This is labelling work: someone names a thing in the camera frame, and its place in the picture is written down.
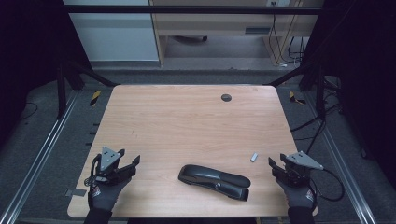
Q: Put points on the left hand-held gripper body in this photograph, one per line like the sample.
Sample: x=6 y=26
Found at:
x=109 y=157

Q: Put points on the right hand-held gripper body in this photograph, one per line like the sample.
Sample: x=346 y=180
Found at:
x=300 y=161

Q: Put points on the silver staple strip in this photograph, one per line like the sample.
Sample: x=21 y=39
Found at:
x=254 y=157

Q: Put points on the black stapler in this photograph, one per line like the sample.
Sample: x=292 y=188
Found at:
x=214 y=182

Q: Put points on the person's right hand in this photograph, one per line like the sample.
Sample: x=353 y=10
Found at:
x=297 y=196

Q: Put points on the grey tape piece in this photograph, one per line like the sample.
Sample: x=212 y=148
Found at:
x=75 y=192

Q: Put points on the dark round table grommet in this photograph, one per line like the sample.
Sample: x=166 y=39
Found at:
x=226 y=97

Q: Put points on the white cabinet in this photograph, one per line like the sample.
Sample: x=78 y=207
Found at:
x=115 y=37

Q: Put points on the black object under desk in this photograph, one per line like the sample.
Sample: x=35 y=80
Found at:
x=190 y=38

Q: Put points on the light wooden desk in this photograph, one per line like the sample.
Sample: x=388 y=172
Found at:
x=214 y=23

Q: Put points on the aluminium floor rail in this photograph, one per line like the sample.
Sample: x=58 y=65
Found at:
x=342 y=168
x=37 y=161

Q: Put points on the black metal frame stand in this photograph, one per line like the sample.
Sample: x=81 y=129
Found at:
x=320 y=93
x=61 y=93

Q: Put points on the black horizontal frame bar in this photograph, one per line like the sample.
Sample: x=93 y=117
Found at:
x=186 y=9

